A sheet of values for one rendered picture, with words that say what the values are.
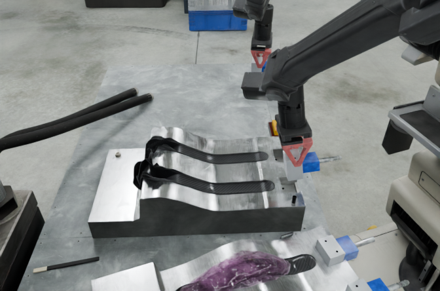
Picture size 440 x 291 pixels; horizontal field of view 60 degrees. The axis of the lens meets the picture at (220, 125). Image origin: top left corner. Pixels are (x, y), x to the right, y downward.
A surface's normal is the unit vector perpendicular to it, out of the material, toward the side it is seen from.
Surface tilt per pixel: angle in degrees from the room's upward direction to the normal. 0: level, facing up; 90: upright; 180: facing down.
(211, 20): 91
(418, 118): 0
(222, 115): 0
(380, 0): 66
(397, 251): 0
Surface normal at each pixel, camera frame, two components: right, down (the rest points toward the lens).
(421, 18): -0.92, -0.29
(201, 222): 0.04, 0.59
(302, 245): 0.00, -0.81
